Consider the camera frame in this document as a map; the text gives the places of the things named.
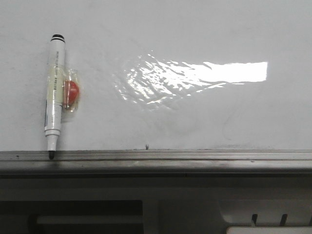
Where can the aluminium whiteboard tray rail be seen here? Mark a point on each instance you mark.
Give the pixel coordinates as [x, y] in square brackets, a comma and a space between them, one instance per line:
[155, 162]

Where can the white whiteboard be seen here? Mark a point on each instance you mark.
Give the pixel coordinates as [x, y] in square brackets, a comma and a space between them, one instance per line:
[161, 74]

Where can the white whiteboard marker pen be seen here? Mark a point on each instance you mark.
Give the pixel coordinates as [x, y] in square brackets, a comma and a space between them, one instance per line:
[54, 100]

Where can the grey panel below whiteboard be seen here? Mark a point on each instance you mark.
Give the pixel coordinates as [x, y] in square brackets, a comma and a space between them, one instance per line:
[213, 204]

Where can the red magnet taped to marker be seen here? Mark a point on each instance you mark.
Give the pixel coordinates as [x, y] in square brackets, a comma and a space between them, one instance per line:
[71, 91]

